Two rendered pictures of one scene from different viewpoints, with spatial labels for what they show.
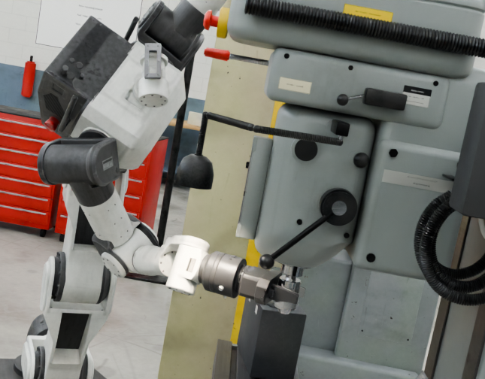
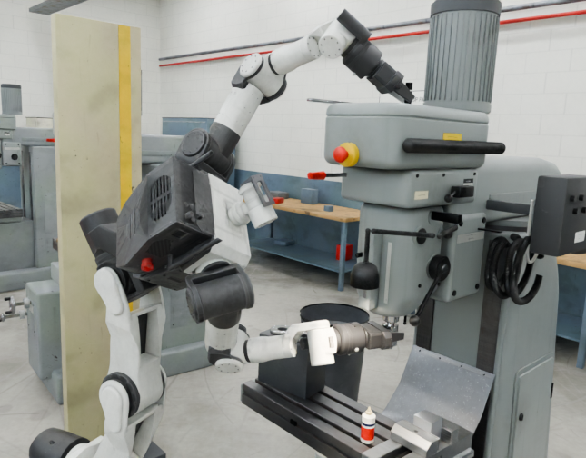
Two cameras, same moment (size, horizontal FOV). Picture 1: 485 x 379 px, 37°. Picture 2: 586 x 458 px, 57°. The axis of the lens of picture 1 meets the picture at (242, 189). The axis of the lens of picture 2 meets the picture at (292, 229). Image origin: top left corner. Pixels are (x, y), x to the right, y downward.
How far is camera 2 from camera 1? 1.24 m
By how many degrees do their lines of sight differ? 41
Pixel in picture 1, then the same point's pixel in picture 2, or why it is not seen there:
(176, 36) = (222, 158)
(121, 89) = (223, 218)
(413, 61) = (469, 163)
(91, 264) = (153, 372)
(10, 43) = not seen: outside the picture
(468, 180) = (559, 236)
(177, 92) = not seen: hidden behind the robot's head
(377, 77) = (453, 177)
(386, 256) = (459, 289)
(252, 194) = not seen: hidden behind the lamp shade
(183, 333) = (83, 388)
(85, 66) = (195, 206)
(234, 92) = (85, 172)
